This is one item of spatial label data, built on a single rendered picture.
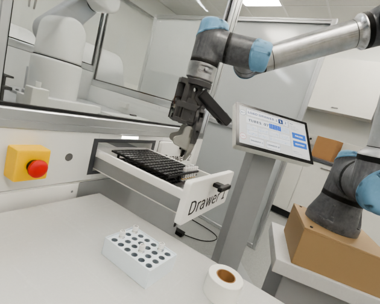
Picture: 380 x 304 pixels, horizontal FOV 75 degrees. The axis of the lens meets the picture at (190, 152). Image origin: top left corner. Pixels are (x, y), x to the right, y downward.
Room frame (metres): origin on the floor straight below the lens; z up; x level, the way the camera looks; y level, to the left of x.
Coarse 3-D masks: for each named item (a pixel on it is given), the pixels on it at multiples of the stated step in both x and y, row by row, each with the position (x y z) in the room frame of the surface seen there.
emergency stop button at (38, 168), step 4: (36, 160) 0.50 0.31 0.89; (40, 160) 0.50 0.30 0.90; (32, 164) 0.49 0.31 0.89; (36, 164) 0.49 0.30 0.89; (40, 164) 0.50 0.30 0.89; (44, 164) 0.51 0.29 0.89; (28, 168) 0.49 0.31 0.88; (32, 168) 0.49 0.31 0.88; (36, 168) 0.49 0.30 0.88; (40, 168) 0.50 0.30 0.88; (44, 168) 0.51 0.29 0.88; (28, 172) 0.49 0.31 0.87; (32, 172) 0.49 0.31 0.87; (36, 172) 0.49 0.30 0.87; (40, 172) 0.50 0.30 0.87; (44, 172) 0.51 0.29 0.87; (32, 176) 0.49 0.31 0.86; (36, 176) 0.50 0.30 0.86; (40, 176) 0.50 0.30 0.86
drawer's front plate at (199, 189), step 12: (192, 180) 0.56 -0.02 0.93; (204, 180) 0.60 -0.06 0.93; (216, 180) 0.67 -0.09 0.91; (228, 180) 0.77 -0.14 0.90; (192, 192) 0.56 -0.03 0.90; (204, 192) 0.62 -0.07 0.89; (216, 192) 0.70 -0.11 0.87; (180, 204) 0.55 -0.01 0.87; (192, 204) 0.58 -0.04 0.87; (204, 204) 0.64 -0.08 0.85; (216, 204) 0.73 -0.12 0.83; (180, 216) 0.54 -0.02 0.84; (192, 216) 0.59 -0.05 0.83
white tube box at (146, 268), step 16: (112, 240) 0.46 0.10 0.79; (128, 240) 0.47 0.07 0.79; (144, 240) 0.49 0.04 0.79; (112, 256) 0.44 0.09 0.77; (128, 256) 0.42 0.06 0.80; (144, 256) 0.43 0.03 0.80; (160, 256) 0.45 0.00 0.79; (128, 272) 0.41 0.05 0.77; (144, 272) 0.40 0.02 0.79; (160, 272) 0.42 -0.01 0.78; (144, 288) 0.39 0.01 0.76
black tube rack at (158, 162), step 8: (120, 152) 0.74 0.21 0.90; (128, 152) 0.78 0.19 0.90; (136, 152) 0.80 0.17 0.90; (144, 152) 0.83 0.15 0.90; (152, 152) 0.87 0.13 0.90; (128, 160) 0.78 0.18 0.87; (136, 160) 0.71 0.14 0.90; (144, 160) 0.73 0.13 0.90; (152, 160) 0.75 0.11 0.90; (160, 160) 0.78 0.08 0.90; (168, 160) 0.81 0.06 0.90; (144, 168) 0.74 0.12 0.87; (152, 168) 0.66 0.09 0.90; (160, 168) 0.69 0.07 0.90; (168, 168) 0.72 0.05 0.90; (176, 168) 0.74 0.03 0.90; (160, 176) 0.71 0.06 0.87; (176, 184) 0.68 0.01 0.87; (184, 184) 0.73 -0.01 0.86
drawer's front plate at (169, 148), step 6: (162, 144) 0.97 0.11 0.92; (168, 144) 1.01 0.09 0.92; (174, 144) 1.05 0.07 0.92; (162, 150) 0.98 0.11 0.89; (168, 150) 1.02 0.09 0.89; (174, 150) 1.06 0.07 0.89; (180, 150) 1.10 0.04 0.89; (192, 150) 1.20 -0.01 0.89; (168, 156) 1.03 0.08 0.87; (174, 156) 1.07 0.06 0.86; (192, 156) 1.22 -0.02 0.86; (186, 162) 1.18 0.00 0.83
